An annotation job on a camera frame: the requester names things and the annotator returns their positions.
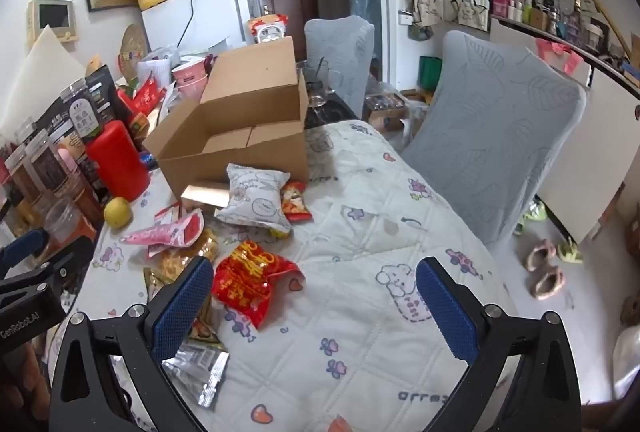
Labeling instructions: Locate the red plastic canister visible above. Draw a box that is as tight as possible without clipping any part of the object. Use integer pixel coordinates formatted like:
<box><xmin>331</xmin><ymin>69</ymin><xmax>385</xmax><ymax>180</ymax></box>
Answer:
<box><xmin>84</xmin><ymin>120</ymin><xmax>152</xmax><ymax>203</ymax></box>

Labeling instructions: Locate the white cloth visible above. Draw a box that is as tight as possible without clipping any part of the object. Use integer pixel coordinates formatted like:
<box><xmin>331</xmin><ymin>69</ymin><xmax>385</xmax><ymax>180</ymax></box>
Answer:
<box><xmin>611</xmin><ymin>326</ymin><xmax>640</xmax><ymax>405</ymax></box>

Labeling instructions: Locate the yellow lemon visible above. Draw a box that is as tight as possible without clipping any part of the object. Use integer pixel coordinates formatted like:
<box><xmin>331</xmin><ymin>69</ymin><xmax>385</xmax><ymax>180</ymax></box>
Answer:
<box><xmin>103</xmin><ymin>196</ymin><xmax>134</xmax><ymax>229</ymax></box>

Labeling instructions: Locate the pink ribbon bow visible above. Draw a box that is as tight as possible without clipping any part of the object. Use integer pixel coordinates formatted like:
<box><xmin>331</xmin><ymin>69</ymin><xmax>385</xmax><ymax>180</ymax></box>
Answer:
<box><xmin>534</xmin><ymin>36</ymin><xmax>586</xmax><ymax>74</ymax></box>

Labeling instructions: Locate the cluster of clear-lidded jars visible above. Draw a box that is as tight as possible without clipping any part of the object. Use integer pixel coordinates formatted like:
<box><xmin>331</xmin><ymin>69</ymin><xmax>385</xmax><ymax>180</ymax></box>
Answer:
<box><xmin>0</xmin><ymin>79</ymin><xmax>106</xmax><ymax>253</ymax></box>

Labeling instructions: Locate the clear bag of yellow snacks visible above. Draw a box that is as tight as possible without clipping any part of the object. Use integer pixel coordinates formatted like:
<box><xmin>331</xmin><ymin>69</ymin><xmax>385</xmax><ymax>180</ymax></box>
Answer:
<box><xmin>157</xmin><ymin>232</ymin><xmax>221</xmax><ymax>285</ymax></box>

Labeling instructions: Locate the white cartoon-print snack packet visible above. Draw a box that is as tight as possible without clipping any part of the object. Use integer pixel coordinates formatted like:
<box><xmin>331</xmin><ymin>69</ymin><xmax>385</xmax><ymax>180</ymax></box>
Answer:
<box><xmin>214</xmin><ymin>163</ymin><xmax>292</xmax><ymax>239</ymax></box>

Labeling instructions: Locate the round woven fan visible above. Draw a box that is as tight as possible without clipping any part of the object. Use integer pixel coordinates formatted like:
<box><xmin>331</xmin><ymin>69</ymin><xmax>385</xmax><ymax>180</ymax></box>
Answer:
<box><xmin>118</xmin><ymin>23</ymin><xmax>149</xmax><ymax>83</ymax></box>

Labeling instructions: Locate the long red white packet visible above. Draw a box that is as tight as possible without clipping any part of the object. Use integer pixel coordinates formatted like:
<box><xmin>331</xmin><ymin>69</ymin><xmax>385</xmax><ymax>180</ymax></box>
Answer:
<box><xmin>152</xmin><ymin>202</ymin><xmax>188</xmax><ymax>227</ymax></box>

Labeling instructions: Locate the clear plastic cup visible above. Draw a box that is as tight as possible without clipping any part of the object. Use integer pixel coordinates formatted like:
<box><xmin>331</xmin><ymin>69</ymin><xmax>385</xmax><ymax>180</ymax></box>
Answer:
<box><xmin>42</xmin><ymin>196</ymin><xmax>85</xmax><ymax>245</ymax></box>

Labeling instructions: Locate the brown cardboard box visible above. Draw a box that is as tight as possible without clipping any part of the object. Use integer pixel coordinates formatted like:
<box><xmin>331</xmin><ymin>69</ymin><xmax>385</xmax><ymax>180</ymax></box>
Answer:
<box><xmin>142</xmin><ymin>36</ymin><xmax>311</xmax><ymax>200</ymax></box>

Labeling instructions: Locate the red printed snack bag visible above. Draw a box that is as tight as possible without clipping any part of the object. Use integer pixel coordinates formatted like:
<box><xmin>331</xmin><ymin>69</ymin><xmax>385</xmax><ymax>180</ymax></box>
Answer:
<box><xmin>247</xmin><ymin>14</ymin><xmax>290</xmax><ymax>45</ymax></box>

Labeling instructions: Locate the silver foil packet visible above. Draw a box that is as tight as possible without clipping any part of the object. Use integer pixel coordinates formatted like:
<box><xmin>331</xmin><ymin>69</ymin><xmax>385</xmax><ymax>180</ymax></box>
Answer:
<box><xmin>161</xmin><ymin>341</ymin><xmax>231</xmax><ymax>409</ymax></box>

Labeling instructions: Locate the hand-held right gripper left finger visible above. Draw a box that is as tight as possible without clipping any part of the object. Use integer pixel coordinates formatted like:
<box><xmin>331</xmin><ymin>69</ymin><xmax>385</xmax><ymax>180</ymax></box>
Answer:
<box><xmin>48</xmin><ymin>256</ymin><xmax>216</xmax><ymax>432</ymax></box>

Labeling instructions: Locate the olive green packet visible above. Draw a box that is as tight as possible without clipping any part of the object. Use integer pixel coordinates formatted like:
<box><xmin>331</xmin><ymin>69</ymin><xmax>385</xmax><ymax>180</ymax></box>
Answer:
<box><xmin>143</xmin><ymin>266</ymin><xmax>174</xmax><ymax>305</ymax></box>

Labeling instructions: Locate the small gold box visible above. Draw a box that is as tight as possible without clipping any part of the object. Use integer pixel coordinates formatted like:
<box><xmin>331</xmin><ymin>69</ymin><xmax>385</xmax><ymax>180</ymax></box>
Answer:
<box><xmin>180</xmin><ymin>183</ymin><xmax>232</xmax><ymax>209</ymax></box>

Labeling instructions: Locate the pink paper cup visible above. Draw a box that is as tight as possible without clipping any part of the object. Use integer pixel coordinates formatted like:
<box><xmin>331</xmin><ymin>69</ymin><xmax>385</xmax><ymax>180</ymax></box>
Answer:
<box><xmin>171</xmin><ymin>56</ymin><xmax>209</xmax><ymax>83</ymax></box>
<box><xmin>175</xmin><ymin>79</ymin><xmax>210</xmax><ymax>101</ymax></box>

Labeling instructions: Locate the crinkled red gold snack packet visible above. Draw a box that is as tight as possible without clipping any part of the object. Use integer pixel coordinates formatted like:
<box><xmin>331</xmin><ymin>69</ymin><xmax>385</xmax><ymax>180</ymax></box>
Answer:
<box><xmin>211</xmin><ymin>241</ymin><xmax>304</xmax><ymax>332</ymax></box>

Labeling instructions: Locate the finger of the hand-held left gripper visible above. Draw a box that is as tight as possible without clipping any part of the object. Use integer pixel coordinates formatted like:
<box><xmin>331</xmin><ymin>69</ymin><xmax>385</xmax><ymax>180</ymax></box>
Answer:
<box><xmin>0</xmin><ymin>241</ymin><xmax>96</xmax><ymax>307</ymax></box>
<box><xmin>0</xmin><ymin>228</ymin><xmax>50</xmax><ymax>273</ymax></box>

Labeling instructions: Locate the white foam board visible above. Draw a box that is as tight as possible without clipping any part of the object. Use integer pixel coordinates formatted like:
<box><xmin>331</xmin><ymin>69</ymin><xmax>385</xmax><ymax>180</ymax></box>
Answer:
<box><xmin>0</xmin><ymin>24</ymin><xmax>90</xmax><ymax>135</ymax></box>

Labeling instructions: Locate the white quilted printed tablecloth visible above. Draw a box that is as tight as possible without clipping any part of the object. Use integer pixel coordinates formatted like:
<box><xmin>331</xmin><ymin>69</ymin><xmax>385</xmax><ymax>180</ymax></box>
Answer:
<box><xmin>45</xmin><ymin>118</ymin><xmax>523</xmax><ymax>432</ymax></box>

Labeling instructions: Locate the beige wall intercom panel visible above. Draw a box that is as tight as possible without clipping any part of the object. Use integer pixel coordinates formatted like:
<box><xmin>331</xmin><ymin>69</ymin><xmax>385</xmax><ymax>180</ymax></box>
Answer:
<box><xmin>26</xmin><ymin>0</ymin><xmax>79</xmax><ymax>46</ymax></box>

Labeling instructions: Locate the pink slipper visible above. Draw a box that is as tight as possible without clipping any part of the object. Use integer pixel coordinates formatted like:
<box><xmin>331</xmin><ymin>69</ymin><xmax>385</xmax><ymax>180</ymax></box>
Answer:
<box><xmin>524</xmin><ymin>238</ymin><xmax>558</xmax><ymax>273</ymax></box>
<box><xmin>530</xmin><ymin>265</ymin><xmax>567</xmax><ymax>300</ymax></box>

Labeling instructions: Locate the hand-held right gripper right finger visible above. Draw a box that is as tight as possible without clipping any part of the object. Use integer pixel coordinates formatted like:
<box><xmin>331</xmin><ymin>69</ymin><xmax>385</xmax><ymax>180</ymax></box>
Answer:
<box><xmin>416</xmin><ymin>256</ymin><xmax>584</xmax><ymax>432</ymax></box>

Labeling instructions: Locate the green slipper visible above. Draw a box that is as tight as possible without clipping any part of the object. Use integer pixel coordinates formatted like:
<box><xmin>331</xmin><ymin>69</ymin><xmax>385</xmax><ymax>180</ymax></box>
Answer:
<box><xmin>514</xmin><ymin>200</ymin><xmax>549</xmax><ymax>233</ymax></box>
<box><xmin>556</xmin><ymin>236</ymin><xmax>584</xmax><ymax>265</ymax></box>

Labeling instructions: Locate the white fridge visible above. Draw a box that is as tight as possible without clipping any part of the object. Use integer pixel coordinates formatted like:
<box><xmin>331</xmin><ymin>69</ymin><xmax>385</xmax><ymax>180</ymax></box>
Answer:
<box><xmin>140</xmin><ymin>0</ymin><xmax>252</xmax><ymax>58</ymax></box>

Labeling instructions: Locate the small red figure-print packet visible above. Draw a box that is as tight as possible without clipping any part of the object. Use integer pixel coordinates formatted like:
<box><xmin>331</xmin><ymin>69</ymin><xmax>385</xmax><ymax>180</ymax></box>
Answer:
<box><xmin>279</xmin><ymin>181</ymin><xmax>314</xmax><ymax>223</ymax></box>

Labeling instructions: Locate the pink cone-shaped packet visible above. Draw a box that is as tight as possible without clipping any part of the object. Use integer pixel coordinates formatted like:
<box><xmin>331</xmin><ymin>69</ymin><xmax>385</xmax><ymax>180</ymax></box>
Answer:
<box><xmin>119</xmin><ymin>209</ymin><xmax>206</xmax><ymax>249</ymax></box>

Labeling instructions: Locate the green shopping bag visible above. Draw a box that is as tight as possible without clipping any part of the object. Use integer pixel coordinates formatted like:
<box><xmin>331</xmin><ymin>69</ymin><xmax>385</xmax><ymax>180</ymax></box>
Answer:
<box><xmin>418</xmin><ymin>56</ymin><xmax>444</xmax><ymax>91</ymax></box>

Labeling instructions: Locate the glass mug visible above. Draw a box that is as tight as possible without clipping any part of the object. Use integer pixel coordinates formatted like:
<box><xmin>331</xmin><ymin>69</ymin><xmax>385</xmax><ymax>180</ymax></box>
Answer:
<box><xmin>295</xmin><ymin>56</ymin><xmax>344</xmax><ymax>109</ymax></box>

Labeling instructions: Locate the brown tray of small jars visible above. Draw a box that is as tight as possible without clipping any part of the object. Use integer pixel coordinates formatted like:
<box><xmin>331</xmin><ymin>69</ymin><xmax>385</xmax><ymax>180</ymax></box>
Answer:
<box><xmin>364</xmin><ymin>90</ymin><xmax>410</xmax><ymax>130</ymax></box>

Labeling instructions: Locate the black kettle cable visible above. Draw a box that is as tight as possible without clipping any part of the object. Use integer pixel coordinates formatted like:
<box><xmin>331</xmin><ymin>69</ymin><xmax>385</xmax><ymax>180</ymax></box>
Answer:
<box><xmin>176</xmin><ymin>0</ymin><xmax>202</xmax><ymax>53</ymax></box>

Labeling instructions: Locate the row of cosmetic bottles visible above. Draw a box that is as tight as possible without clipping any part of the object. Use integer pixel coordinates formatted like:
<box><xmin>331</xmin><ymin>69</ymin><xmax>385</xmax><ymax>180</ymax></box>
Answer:
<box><xmin>490</xmin><ymin>0</ymin><xmax>615</xmax><ymax>51</ymax></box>

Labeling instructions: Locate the small grey pouch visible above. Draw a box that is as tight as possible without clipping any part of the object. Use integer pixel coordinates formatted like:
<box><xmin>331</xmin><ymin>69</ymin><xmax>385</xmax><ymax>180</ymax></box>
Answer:
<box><xmin>407</xmin><ymin>22</ymin><xmax>436</xmax><ymax>43</ymax></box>

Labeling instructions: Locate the red foil pouch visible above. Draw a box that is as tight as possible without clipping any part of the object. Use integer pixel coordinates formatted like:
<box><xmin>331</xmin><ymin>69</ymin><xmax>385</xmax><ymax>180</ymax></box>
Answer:
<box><xmin>116</xmin><ymin>78</ymin><xmax>169</xmax><ymax>125</ymax></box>

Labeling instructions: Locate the white cabinet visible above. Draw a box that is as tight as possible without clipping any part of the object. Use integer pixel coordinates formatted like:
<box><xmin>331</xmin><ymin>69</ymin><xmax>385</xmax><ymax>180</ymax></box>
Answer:
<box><xmin>489</xmin><ymin>16</ymin><xmax>640</xmax><ymax>245</ymax></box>

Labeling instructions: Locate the black stand-up pouch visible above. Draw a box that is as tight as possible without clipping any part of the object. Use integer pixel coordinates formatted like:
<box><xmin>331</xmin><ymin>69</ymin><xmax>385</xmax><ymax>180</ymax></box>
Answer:
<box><xmin>35</xmin><ymin>64</ymin><xmax>128</xmax><ymax>147</ymax></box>

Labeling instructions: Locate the grey leaf-pattern chair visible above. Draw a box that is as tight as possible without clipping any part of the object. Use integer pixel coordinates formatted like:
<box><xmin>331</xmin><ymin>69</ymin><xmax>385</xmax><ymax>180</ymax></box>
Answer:
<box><xmin>303</xmin><ymin>16</ymin><xmax>376</xmax><ymax>120</ymax></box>
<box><xmin>400</xmin><ymin>30</ymin><xmax>588</xmax><ymax>255</ymax></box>

